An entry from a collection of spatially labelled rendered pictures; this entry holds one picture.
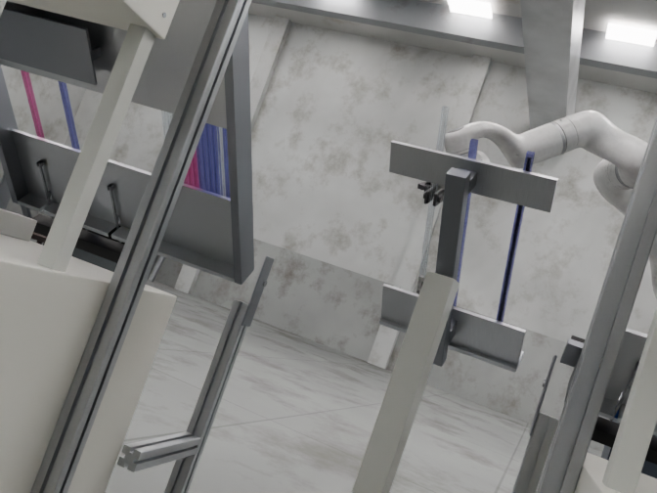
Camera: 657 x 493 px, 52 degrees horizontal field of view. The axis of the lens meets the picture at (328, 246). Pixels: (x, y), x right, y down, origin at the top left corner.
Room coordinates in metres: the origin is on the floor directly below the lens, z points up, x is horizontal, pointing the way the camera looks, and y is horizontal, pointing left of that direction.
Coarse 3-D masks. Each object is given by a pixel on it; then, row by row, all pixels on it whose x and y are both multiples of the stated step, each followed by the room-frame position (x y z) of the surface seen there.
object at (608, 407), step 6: (606, 402) 1.35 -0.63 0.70; (612, 402) 1.35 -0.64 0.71; (606, 408) 1.34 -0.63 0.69; (612, 408) 1.34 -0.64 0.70; (624, 408) 1.34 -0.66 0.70; (600, 414) 1.34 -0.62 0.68; (606, 414) 1.33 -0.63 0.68; (612, 414) 1.33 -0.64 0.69; (618, 420) 1.33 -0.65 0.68; (654, 432) 1.31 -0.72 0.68
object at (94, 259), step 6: (96, 234) 4.06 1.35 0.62; (114, 240) 4.10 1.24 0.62; (72, 252) 4.09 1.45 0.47; (78, 252) 4.08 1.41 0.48; (84, 252) 4.08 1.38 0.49; (78, 258) 4.08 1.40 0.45; (84, 258) 4.08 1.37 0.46; (90, 258) 4.08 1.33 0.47; (96, 258) 4.09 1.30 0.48; (102, 258) 4.10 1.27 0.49; (96, 264) 4.10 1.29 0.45; (102, 264) 4.11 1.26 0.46; (108, 264) 4.13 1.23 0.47; (114, 264) 4.15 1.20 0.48
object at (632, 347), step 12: (624, 336) 1.24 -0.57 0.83; (636, 336) 1.23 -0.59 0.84; (624, 348) 1.26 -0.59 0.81; (636, 348) 1.24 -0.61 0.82; (624, 360) 1.28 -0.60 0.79; (636, 360) 1.26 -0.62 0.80; (612, 372) 1.31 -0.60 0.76; (624, 372) 1.29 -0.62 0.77; (612, 384) 1.33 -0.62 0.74; (624, 384) 1.31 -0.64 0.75; (612, 396) 1.35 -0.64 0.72
